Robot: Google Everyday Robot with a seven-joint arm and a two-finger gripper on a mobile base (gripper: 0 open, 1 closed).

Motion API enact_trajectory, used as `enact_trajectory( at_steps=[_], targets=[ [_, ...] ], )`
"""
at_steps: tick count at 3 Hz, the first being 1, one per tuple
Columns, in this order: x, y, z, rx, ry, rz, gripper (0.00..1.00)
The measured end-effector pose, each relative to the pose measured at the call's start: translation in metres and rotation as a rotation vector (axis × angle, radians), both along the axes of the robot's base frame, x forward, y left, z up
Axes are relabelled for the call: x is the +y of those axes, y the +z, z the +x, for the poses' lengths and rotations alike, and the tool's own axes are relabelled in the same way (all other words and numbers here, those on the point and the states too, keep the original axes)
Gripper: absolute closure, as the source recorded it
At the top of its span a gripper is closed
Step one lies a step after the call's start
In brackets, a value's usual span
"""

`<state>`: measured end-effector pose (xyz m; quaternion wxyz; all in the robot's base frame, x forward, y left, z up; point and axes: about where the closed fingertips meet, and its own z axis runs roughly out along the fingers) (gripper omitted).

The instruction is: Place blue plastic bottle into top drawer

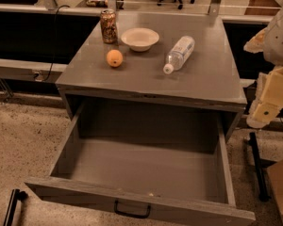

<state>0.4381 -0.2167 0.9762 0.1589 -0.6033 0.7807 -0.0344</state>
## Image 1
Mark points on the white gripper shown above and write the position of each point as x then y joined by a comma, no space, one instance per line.
280,44

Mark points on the clear plastic water bottle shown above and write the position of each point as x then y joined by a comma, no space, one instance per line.
179,54

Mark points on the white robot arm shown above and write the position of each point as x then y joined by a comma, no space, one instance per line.
273,43

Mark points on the open grey top drawer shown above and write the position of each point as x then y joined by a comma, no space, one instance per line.
173,158

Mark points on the grey cabinet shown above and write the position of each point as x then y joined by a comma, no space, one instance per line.
209,78

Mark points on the black metal leg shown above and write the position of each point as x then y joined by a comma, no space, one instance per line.
263,192

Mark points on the white ceramic bowl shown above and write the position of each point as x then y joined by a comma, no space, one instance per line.
140,39

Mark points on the orange fruit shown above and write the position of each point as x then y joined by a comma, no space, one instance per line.
114,58

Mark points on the patterned drink can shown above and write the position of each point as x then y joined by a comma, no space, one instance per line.
108,26

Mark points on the black drawer handle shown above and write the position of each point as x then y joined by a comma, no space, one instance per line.
131,214

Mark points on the black handle lower left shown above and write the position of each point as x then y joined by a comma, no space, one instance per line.
16,196

